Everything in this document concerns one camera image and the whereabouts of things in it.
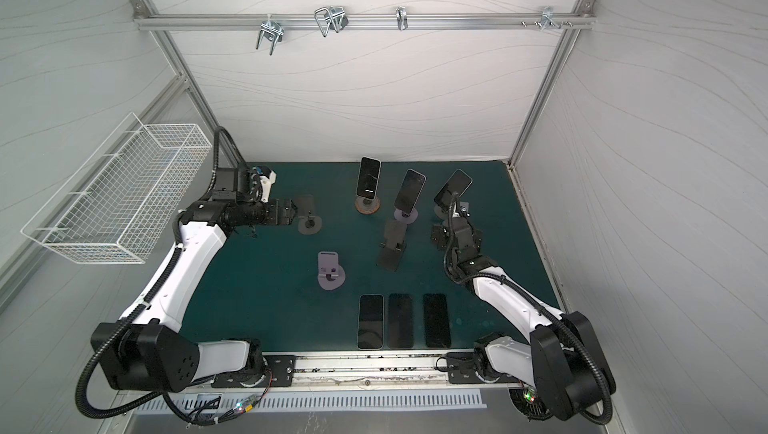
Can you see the grey round stand right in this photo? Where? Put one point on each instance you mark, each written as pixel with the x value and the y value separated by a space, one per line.
pixel 441 211

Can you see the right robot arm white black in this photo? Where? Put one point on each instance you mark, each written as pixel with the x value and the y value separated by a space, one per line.
pixel 560 364

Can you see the metal u-bolt clamp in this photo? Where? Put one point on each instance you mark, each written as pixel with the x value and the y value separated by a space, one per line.
pixel 331 19
pixel 271 33

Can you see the grey round stand left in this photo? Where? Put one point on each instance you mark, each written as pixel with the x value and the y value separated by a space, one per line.
pixel 308 222

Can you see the lilac front round stand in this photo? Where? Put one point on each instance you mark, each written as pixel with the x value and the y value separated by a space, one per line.
pixel 331 274

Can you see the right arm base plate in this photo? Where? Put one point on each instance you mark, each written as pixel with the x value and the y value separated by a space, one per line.
pixel 461 369

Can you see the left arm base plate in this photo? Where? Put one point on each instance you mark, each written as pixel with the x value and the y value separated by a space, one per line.
pixel 282 371

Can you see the metal u-bolt clamp middle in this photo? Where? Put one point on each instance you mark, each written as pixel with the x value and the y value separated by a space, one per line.
pixel 331 19

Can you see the aluminium crossbar rail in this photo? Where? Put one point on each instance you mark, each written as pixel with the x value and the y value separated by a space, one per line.
pixel 357 22

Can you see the metal u-bolt clamp left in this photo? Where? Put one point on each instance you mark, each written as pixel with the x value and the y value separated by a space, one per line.
pixel 271 33

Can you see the white wire basket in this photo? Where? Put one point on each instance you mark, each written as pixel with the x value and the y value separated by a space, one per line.
pixel 113 209

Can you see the lilac rear round stand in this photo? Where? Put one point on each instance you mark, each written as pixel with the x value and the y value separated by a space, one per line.
pixel 406 218

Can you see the wooden round stand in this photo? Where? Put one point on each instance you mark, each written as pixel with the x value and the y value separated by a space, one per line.
pixel 367 206

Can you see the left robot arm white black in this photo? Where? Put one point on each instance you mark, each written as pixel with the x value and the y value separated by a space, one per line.
pixel 144 350

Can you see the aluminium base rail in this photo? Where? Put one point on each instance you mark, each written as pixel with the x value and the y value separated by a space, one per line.
pixel 367 370

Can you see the grey round stand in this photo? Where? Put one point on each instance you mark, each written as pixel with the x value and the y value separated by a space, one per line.
pixel 441 211
pixel 308 222

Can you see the phone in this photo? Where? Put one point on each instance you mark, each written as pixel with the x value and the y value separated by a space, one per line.
pixel 436 321
pixel 400 322
pixel 368 178
pixel 457 184
pixel 370 322
pixel 410 192

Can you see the metal bracket right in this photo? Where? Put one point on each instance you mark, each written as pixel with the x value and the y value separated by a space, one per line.
pixel 547 21

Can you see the lilac round stand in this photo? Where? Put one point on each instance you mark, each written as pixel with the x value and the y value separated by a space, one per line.
pixel 406 218
pixel 331 274

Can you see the metal clamp small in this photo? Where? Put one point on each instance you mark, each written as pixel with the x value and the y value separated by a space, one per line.
pixel 401 19

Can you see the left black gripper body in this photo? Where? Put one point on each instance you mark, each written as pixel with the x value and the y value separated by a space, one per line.
pixel 268 214

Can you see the white slotted cable duct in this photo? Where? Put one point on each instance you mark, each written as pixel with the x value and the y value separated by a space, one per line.
pixel 332 401

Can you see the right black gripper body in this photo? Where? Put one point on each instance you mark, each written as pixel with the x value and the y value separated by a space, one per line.
pixel 455 228

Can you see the black folding phone stand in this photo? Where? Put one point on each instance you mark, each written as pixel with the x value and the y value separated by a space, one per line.
pixel 392 248

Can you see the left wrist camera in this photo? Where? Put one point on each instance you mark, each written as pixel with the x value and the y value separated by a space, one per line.
pixel 242 185

